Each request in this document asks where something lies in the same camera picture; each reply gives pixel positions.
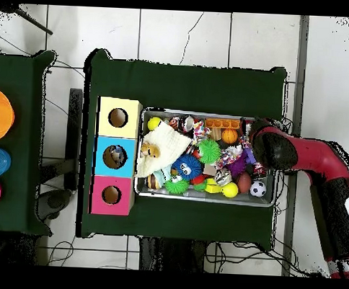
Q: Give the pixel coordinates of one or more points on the cream knitted cloth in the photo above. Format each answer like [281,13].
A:
[171,140]

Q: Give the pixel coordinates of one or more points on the orange plush toy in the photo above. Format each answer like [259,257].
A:
[149,150]

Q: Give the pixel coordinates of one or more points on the orange toy building brick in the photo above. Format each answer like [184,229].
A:
[221,123]

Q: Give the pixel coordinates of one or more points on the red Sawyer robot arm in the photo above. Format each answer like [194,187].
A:
[315,156]

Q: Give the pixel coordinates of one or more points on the silver mesh bin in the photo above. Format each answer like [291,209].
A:
[149,189]

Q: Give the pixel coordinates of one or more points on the wooden box with three holes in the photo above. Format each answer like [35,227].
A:
[117,133]

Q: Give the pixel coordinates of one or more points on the crushed black can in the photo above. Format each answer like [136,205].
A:
[187,124]

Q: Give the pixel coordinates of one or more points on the large blue spiky ball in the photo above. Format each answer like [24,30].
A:
[186,167]

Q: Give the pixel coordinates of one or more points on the yellow smooth ball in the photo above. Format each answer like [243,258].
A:
[153,124]

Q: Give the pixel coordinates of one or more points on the small green spiky ball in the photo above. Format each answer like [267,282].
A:
[209,151]

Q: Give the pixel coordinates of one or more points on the green spiky toy with eyes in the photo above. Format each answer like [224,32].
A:
[176,186]

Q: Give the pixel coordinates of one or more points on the small orange basketball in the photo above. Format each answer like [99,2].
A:
[229,136]

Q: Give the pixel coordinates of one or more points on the dark green table cloth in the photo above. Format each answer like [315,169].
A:
[194,87]

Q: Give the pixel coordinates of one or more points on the small soccer ball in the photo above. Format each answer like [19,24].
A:
[258,188]

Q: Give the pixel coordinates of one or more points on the black stand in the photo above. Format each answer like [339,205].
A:
[74,131]

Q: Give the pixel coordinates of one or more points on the green covered side table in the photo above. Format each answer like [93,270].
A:
[18,215]

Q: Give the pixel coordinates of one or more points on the orange round bowl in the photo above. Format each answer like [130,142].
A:
[1,115]

